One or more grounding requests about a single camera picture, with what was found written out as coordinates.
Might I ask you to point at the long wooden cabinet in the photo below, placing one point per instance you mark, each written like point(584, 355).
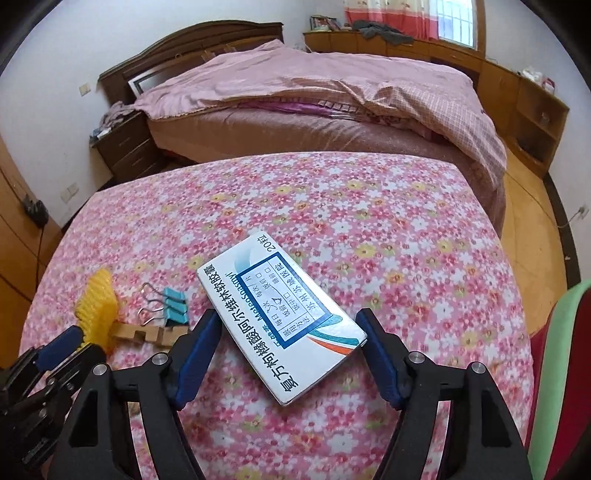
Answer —
point(498, 83)

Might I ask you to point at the pink quilt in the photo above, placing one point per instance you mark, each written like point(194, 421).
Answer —
point(346, 87)

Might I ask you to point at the pile of pale clothes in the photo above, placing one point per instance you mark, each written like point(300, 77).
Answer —
point(113, 120)

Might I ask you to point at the dark wooden headboard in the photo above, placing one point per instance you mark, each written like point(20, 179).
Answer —
point(184, 50)

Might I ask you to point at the wall socket with plug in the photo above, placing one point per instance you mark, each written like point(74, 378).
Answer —
point(578, 214)

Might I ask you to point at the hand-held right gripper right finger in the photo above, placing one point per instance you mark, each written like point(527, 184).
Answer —
point(376, 355)

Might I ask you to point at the white wall switch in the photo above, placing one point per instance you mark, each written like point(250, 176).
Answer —
point(85, 89)

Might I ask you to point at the bed with brown sheet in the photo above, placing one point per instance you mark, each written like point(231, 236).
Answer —
point(300, 134)

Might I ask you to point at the white wall socket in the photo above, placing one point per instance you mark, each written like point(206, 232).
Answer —
point(69, 192)

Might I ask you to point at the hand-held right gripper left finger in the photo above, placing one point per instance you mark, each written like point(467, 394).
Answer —
point(198, 350)

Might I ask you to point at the white and red packets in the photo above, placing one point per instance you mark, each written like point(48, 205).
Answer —
point(538, 77)

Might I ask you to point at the dark wooden nightstand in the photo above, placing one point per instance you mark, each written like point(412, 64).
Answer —
point(127, 147)

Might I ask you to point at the pink floral table cloth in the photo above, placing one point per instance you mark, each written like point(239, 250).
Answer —
point(323, 207)

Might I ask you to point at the light wooden wardrobe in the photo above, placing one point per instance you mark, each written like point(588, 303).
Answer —
point(18, 240)

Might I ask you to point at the white medicine box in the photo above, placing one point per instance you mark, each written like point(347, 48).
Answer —
point(286, 318)

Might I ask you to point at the colourful books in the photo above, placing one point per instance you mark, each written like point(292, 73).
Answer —
point(325, 23)

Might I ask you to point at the window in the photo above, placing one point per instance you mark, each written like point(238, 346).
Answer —
point(457, 21)

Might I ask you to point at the dark grey clothes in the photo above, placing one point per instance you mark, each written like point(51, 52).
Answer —
point(385, 32)

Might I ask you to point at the blue binder clip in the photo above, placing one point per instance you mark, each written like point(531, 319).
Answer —
point(182, 309)
point(170, 307)

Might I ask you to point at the black power strip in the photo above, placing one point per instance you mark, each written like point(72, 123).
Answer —
point(36, 210)

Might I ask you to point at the green and red plastic bucket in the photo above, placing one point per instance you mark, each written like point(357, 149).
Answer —
point(568, 369)

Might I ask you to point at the red patterned curtain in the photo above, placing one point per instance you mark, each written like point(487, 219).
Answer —
point(392, 11)

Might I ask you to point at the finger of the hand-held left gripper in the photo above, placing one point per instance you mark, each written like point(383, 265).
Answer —
point(78, 364)
point(60, 346)

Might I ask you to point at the yellow foam net sleeve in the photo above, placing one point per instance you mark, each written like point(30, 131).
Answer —
point(99, 309)

